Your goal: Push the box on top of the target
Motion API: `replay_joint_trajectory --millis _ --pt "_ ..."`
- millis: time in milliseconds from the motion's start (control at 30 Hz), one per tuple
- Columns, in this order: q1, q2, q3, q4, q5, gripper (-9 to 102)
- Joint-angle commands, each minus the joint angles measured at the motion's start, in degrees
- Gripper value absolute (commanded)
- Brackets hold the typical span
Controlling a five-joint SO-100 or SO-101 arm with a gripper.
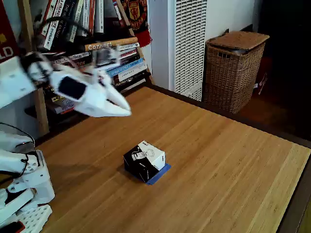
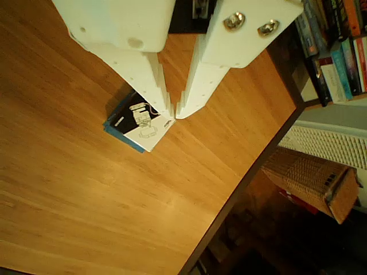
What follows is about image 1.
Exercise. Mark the black and white cardboard box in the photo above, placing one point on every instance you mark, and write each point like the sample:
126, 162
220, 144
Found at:
145, 160

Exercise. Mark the blue tape square target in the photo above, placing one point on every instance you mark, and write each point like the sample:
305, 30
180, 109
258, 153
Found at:
162, 171

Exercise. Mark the black no filter book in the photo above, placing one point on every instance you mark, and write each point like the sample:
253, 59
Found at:
80, 62

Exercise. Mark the white Antifragile book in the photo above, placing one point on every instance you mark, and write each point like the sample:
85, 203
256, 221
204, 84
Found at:
132, 72

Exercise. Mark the white thin spine book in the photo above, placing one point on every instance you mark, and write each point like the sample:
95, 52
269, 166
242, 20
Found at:
77, 57

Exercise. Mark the light blue spine book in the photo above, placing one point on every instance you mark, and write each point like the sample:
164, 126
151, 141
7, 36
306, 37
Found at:
131, 66

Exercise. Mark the purple spine book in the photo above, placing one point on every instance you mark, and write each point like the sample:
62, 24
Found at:
131, 59

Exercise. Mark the tan Connect book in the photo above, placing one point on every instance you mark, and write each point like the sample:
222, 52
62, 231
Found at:
97, 45

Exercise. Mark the white Modern Romance book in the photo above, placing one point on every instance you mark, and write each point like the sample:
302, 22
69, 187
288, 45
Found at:
128, 46

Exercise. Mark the white financial life book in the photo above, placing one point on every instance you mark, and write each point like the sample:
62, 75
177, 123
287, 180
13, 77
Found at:
52, 31

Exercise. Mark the orange upright book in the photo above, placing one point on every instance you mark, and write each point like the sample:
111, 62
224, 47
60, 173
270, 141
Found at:
91, 14

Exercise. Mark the grey white upright book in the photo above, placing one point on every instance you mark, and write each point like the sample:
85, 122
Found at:
77, 12

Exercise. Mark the black moral animal book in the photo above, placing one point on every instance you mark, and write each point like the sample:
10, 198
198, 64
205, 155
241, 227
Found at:
64, 12

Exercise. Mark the wooden ladder bookshelf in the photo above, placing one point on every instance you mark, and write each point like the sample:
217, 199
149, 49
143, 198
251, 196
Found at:
29, 24

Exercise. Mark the red and yellow banner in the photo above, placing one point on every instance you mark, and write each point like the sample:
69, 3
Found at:
7, 43

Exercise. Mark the white and red upright book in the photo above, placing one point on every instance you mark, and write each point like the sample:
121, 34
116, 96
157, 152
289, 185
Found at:
47, 12

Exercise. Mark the red and black football scarf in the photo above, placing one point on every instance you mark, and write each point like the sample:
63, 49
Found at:
136, 14

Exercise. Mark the red leaning book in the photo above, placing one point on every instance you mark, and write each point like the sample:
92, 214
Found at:
118, 12

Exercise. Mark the white louvered heater unit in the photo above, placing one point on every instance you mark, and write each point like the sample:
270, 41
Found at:
189, 48

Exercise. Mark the brown wicker laundry basket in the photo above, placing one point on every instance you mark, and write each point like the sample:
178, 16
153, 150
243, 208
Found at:
230, 72

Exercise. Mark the red bag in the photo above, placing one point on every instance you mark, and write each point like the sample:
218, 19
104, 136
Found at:
263, 70

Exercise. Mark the black and red clamp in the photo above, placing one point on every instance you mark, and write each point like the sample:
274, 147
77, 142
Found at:
12, 228

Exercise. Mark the camera board on white mount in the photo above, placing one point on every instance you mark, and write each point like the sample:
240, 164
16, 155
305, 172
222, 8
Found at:
105, 58

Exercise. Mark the white perforated base plate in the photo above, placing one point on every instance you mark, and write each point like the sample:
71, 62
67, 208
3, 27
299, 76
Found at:
34, 218

